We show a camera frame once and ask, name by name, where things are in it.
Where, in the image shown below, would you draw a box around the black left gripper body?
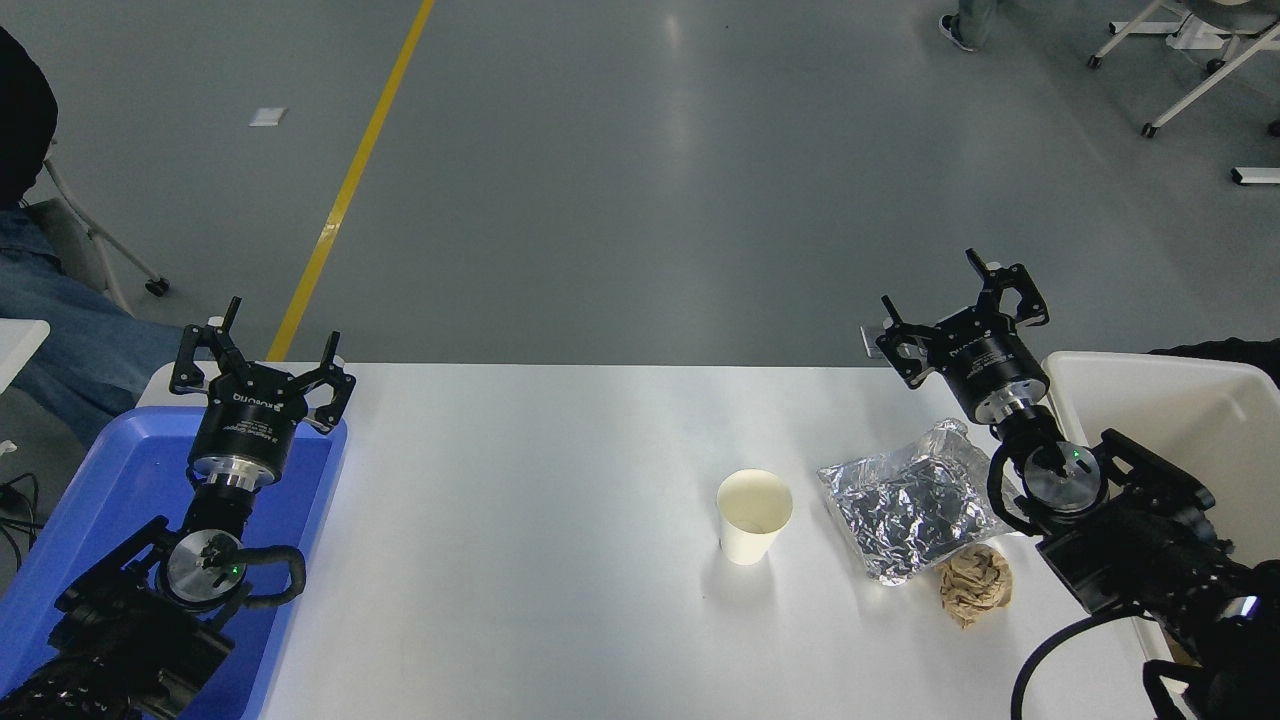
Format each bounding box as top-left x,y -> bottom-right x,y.
190,362 -> 310,469

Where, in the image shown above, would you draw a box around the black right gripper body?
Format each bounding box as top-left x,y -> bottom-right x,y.
926,304 -> 1048,420

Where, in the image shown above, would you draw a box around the white paper cup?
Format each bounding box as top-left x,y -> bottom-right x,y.
716,469 -> 794,566

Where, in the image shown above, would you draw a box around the blue plastic tray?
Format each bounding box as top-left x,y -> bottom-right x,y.
0,405 -> 349,720

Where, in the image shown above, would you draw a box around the crumpled silver foil tray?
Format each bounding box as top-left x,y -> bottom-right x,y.
817,418 -> 1013,586

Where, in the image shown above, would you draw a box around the small white side table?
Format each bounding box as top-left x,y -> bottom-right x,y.
0,319 -> 51,394

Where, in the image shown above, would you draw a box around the large pale plastic bin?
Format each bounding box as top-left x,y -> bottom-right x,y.
1042,350 -> 1280,669

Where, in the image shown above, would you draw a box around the black rounded object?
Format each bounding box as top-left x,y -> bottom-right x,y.
1150,338 -> 1280,390

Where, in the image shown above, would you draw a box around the crumpled tan paper ball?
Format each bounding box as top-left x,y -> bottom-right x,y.
937,543 -> 1014,629

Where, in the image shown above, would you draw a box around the person's foot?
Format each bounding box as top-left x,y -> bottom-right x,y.
938,0 -> 1001,53

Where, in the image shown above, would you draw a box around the black floor cables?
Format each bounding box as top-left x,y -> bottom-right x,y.
0,472 -> 42,571

